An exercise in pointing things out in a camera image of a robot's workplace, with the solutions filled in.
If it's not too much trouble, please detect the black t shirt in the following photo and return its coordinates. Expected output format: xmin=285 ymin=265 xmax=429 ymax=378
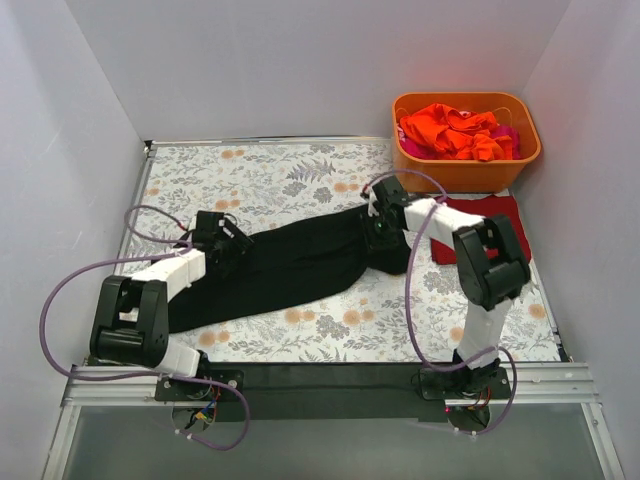
xmin=168 ymin=206 xmax=410 ymax=334

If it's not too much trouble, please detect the orange t shirt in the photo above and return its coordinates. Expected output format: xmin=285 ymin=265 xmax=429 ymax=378
xmin=397 ymin=103 xmax=500 ymax=156

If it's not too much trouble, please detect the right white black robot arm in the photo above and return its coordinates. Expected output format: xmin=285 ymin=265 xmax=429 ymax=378
xmin=361 ymin=174 xmax=531 ymax=398

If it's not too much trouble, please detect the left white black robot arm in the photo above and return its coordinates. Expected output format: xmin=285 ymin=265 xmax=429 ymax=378
xmin=89 ymin=211 xmax=254 ymax=400

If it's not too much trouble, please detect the floral patterned table mat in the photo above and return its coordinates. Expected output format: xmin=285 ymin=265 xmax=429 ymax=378
xmin=97 ymin=142 xmax=564 ymax=364

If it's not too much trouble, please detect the folded dark red t shirt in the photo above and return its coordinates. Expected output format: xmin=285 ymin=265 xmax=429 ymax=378
xmin=430 ymin=195 xmax=532 ymax=265

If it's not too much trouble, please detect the orange plastic laundry basket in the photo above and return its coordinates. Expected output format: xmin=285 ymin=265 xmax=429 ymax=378
xmin=392 ymin=92 xmax=541 ymax=193

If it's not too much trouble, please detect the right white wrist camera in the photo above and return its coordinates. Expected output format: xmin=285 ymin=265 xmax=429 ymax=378
xmin=360 ymin=185 xmax=380 ymax=217

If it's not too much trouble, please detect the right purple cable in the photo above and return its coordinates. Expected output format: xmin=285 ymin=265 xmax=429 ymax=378
xmin=360 ymin=169 xmax=519 ymax=437

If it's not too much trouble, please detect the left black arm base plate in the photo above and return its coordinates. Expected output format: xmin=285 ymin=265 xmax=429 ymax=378
xmin=154 ymin=369 xmax=244 ymax=402

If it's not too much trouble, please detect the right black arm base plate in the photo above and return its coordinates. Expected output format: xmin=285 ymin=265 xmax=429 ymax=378
xmin=414 ymin=360 xmax=511 ymax=400

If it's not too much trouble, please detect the aluminium frame rail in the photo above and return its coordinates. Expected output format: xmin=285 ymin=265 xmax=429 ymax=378
xmin=44 ymin=362 xmax=624 ymax=479

